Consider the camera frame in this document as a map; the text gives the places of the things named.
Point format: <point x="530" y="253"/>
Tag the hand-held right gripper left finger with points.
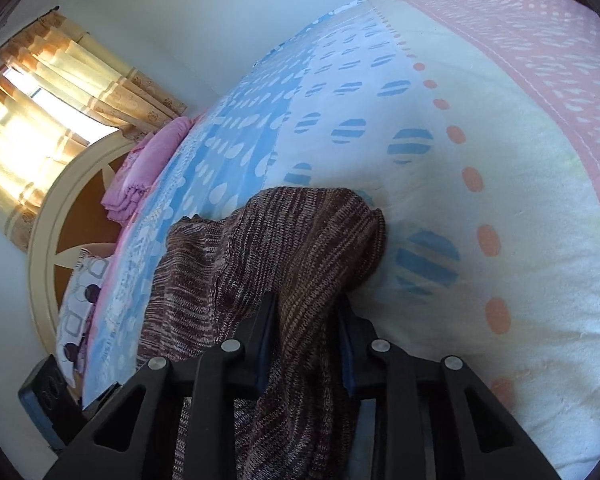
<point x="266" y="340"/>

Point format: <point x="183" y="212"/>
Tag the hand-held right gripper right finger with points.
<point x="348" y="360"/>

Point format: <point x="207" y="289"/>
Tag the brown knit sweater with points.
<point x="300" y="260"/>

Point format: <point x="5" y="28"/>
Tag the white purple patterned pillow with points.
<point x="82" y="300"/>

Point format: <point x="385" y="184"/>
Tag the cream wooden headboard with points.
<point x="45" y="260"/>

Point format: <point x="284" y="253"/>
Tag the pink folded quilt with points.
<point x="152" y="160"/>

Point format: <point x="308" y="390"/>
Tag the blue pink patterned bed sheet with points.
<point x="505" y="185"/>

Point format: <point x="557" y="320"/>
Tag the yellow patterned curtain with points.
<point x="55" y="125"/>

